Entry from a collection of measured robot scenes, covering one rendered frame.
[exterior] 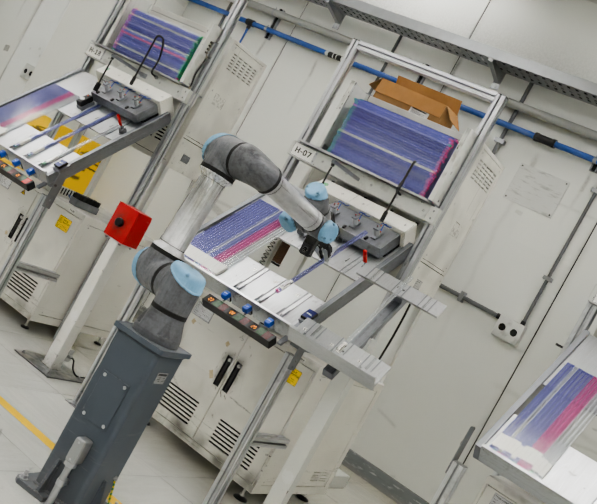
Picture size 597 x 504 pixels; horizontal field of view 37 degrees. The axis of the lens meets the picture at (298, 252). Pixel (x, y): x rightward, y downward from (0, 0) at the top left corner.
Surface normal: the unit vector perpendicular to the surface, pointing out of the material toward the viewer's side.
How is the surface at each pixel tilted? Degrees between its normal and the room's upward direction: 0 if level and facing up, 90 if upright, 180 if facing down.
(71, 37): 90
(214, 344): 90
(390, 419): 90
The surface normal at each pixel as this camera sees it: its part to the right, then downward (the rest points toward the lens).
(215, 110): 0.74, 0.42
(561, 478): 0.02, -0.79
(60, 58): -0.47, -0.24
